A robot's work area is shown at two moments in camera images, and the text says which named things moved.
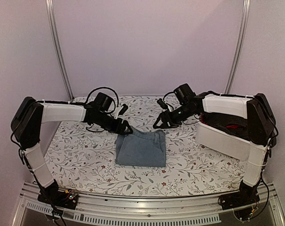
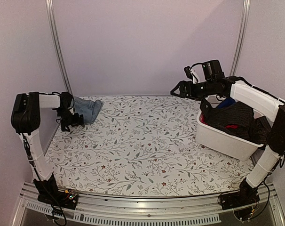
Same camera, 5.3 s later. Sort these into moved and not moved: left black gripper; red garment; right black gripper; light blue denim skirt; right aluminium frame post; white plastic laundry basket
Moved: left black gripper; light blue denim skirt; right black gripper
Not moved: white plastic laundry basket; red garment; right aluminium frame post
